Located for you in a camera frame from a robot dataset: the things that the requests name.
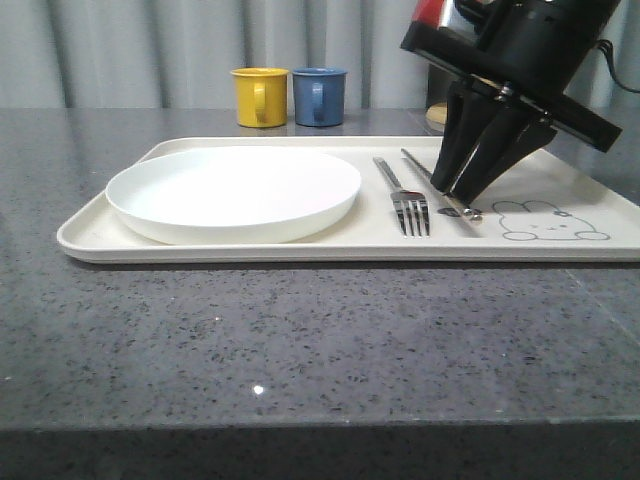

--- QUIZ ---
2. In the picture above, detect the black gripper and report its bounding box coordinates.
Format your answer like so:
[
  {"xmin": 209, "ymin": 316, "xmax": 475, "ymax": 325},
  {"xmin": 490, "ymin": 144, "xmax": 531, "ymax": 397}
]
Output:
[{"xmin": 401, "ymin": 1, "xmax": 621, "ymax": 204}]

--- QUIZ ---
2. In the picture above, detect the silver metal chopstick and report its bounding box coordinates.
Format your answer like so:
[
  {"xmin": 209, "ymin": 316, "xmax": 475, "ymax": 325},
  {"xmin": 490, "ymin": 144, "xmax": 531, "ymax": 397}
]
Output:
[{"xmin": 400, "ymin": 148, "xmax": 482, "ymax": 241}]

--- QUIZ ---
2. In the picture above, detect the silver metal fork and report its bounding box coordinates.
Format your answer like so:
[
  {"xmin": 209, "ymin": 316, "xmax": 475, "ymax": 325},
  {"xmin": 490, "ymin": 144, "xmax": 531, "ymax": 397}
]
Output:
[{"xmin": 373, "ymin": 157, "xmax": 430, "ymax": 238}]

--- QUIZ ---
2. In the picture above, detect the white round plate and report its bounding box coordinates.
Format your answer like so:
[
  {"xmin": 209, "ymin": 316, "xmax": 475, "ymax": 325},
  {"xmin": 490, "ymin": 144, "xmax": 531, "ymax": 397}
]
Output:
[{"xmin": 105, "ymin": 146, "xmax": 362, "ymax": 245}]

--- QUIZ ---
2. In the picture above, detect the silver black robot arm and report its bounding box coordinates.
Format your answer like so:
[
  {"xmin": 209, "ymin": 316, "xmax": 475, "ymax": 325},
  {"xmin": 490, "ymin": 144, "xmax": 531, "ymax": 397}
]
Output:
[{"xmin": 401, "ymin": 1, "xmax": 621, "ymax": 203}]

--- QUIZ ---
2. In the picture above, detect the wooden mug tree stand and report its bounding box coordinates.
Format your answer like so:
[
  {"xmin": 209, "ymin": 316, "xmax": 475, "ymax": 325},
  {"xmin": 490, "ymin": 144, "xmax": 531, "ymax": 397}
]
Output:
[{"xmin": 425, "ymin": 102, "xmax": 448, "ymax": 132}]

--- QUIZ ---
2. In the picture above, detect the beige rabbit serving tray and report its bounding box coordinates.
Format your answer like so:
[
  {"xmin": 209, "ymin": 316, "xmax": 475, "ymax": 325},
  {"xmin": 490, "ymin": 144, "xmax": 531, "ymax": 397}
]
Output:
[{"xmin": 57, "ymin": 136, "xmax": 639, "ymax": 264}]

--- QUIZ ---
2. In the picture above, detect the red enamel mug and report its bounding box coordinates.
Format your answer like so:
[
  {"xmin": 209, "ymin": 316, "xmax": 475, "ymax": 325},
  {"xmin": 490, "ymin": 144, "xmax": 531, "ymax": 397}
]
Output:
[{"xmin": 412, "ymin": 0, "xmax": 445, "ymax": 28}]

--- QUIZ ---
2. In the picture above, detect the blue enamel mug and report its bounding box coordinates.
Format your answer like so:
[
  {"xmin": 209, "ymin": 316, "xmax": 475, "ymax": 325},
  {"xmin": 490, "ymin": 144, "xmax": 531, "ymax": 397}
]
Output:
[{"xmin": 292, "ymin": 67, "xmax": 347, "ymax": 127}]

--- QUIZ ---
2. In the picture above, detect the yellow enamel mug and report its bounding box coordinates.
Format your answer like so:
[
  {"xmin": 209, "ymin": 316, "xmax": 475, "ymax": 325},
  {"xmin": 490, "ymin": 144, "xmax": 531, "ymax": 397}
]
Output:
[{"xmin": 231, "ymin": 67, "xmax": 289, "ymax": 128}]

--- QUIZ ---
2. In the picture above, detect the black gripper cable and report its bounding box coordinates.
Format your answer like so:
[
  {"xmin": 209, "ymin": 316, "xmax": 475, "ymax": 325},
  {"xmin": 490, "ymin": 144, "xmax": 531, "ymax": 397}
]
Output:
[{"xmin": 594, "ymin": 38, "xmax": 640, "ymax": 94}]

